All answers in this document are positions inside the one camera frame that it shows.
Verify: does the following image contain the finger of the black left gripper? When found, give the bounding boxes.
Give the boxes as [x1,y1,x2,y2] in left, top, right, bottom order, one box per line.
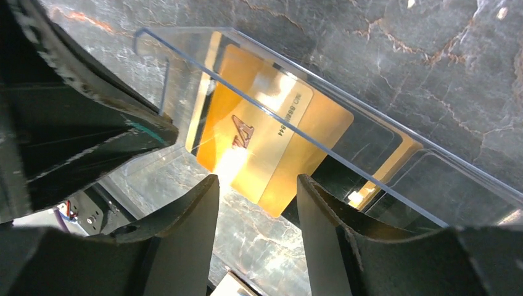
[1,1,178,223]

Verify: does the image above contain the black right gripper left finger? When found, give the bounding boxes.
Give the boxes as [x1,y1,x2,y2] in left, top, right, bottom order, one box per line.
[1,175,220,295]

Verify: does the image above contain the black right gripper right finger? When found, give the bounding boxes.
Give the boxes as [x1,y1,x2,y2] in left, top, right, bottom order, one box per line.
[297,174,522,295]

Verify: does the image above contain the clear acrylic card box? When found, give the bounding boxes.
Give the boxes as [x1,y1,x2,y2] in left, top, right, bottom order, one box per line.
[125,27,522,232]

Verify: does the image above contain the gold VIP credit card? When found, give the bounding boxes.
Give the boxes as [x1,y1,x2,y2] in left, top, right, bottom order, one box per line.
[197,44,313,203]

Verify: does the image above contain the beige leather card holder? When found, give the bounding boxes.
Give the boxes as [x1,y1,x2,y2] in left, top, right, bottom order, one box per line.
[210,271,257,296]

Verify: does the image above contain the black and yellow credit cards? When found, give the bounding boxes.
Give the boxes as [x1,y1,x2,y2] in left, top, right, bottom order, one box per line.
[186,31,522,232]

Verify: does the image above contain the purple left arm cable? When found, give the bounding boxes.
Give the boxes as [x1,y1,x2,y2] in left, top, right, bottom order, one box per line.
[53,208,72,234]

